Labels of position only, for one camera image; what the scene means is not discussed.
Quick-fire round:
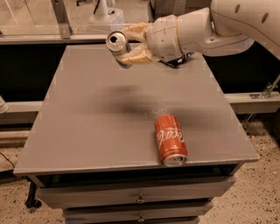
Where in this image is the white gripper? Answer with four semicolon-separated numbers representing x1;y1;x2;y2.
116;15;183;66

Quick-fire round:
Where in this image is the silver blue redbull can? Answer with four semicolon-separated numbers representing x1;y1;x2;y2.
106;31;131;69

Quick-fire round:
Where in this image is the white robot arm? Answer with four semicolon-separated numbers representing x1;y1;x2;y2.
118;0;280;65

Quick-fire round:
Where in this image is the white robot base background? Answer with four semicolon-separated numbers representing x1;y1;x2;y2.
87;0;124;33

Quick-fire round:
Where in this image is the dark blue chip bag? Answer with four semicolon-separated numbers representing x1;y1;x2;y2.
166;52;194;68

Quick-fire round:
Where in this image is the grey drawer cabinet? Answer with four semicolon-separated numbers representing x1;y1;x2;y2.
13;42;260;224

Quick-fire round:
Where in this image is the white object left edge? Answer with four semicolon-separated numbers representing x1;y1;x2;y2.
0;95;9;114

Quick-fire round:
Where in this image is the upper grey drawer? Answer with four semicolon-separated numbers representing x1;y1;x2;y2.
38;176;235;208

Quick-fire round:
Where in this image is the grey drawer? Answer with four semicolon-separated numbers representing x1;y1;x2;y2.
63;201;213;224
38;176;235;208

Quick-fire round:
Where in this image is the lower grey drawer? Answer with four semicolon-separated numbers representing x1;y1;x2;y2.
63;201;213;224

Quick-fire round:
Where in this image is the black caster leg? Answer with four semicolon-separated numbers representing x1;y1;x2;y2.
24;179;42;208

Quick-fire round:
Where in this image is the metal railing frame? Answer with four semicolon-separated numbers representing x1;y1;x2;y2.
0;0;280;46

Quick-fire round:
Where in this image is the metal bracket on rail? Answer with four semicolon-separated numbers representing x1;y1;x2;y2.
250;74;280;99

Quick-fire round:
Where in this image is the black floor cable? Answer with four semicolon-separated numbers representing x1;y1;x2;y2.
0;151;16;170

